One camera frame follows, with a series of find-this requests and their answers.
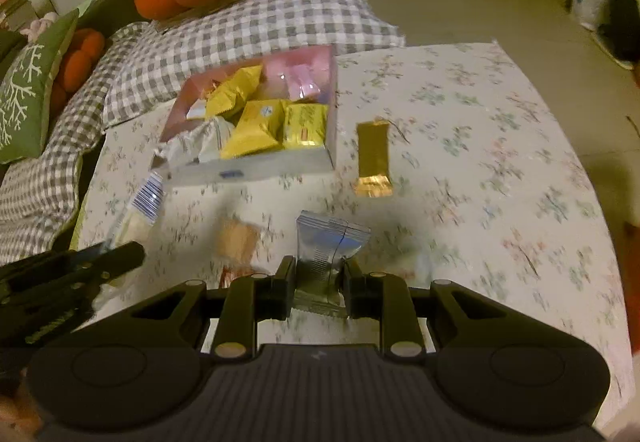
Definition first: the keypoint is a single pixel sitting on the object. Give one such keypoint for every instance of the yellow snack packet blue label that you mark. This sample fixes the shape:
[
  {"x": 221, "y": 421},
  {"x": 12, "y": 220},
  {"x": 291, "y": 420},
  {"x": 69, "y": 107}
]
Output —
[{"x": 255, "y": 132}]

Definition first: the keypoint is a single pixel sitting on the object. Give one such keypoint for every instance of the pink plush toy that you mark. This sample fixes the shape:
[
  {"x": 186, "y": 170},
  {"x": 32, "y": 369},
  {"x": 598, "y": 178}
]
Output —
[{"x": 40, "y": 27}]

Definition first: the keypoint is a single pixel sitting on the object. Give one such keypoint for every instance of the dark green cushion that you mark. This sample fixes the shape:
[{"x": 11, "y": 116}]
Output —
[{"x": 115, "y": 5}]

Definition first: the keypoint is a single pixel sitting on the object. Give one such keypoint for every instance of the gold snack packet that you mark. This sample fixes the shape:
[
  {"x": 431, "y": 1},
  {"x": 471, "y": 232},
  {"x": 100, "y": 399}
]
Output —
[{"x": 374, "y": 152}]

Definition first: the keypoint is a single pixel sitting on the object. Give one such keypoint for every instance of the pink box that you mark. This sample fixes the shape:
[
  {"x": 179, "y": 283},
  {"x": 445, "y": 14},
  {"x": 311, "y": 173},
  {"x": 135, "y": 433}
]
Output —
[{"x": 320, "y": 67}]

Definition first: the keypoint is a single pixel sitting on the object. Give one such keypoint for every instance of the white packet with barcode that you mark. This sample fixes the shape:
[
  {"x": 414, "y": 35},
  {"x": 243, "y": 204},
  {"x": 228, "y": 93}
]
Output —
[{"x": 145, "y": 202}]

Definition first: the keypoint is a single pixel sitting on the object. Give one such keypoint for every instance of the small orange pumpkin pillow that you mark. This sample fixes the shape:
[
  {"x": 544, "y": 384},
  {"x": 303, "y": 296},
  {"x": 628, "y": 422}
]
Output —
[{"x": 82, "y": 60}]

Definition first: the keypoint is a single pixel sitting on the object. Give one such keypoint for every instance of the green cushion white branch print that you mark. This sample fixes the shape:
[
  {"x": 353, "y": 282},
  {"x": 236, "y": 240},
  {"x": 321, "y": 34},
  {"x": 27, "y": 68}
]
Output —
[{"x": 27, "y": 97}]

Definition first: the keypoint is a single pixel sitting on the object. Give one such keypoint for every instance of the black bag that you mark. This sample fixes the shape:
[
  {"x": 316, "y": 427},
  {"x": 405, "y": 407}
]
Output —
[{"x": 622, "y": 27}]

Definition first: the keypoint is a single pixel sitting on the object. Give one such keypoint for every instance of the silver snack packet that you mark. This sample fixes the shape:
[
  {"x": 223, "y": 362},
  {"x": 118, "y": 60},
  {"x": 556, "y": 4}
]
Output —
[{"x": 325, "y": 242}]

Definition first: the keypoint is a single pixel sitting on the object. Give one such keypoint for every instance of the orange cracker packet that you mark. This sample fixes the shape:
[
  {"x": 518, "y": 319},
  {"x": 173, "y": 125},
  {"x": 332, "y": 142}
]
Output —
[{"x": 240, "y": 239}]

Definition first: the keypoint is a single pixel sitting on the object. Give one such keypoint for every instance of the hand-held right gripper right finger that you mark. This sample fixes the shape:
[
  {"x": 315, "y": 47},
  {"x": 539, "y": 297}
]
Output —
[{"x": 350, "y": 287}]

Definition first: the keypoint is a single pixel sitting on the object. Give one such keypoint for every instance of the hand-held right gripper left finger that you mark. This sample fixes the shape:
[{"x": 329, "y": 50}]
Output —
[{"x": 287, "y": 282}]

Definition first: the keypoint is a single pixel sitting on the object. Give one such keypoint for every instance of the white snack packet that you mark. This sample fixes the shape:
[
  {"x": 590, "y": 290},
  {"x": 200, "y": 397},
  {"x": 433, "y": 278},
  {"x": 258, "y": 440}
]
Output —
[{"x": 197, "y": 147}]

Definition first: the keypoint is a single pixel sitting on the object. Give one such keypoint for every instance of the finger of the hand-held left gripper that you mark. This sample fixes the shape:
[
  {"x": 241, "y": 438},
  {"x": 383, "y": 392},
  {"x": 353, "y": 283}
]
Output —
[
  {"x": 100, "y": 262},
  {"x": 60, "y": 309}
]

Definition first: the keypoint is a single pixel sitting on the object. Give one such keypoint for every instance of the pink snack packet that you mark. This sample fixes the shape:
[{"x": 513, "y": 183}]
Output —
[{"x": 302, "y": 82}]

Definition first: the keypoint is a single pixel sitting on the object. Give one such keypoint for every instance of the white bag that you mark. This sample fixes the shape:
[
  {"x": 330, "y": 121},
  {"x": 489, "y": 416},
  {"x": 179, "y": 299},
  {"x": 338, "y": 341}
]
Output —
[{"x": 590, "y": 2}]

